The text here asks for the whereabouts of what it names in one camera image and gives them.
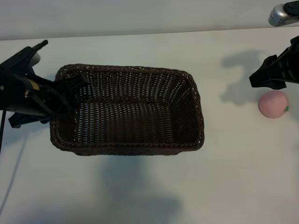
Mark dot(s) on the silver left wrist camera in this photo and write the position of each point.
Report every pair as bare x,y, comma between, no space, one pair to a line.
36,58

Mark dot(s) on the pink peach with green leaf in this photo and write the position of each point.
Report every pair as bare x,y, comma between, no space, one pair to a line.
272,105

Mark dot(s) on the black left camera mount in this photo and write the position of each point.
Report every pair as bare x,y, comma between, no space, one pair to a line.
22,60

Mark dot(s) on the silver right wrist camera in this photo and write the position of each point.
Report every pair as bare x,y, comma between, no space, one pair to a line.
276,15

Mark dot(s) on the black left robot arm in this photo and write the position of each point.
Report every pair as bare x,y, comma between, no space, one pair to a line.
9,93

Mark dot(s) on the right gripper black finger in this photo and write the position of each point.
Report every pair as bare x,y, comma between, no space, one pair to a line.
275,85
265,70

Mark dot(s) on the dark brown wicker basket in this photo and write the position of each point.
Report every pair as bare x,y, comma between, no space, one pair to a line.
130,116

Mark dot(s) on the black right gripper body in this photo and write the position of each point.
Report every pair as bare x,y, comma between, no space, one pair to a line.
290,65

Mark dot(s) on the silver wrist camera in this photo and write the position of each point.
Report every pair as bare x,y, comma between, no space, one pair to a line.
276,15
36,58

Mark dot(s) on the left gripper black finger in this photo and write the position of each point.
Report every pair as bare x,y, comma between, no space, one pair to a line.
78,84

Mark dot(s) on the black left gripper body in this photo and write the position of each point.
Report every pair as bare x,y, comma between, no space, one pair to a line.
46,93

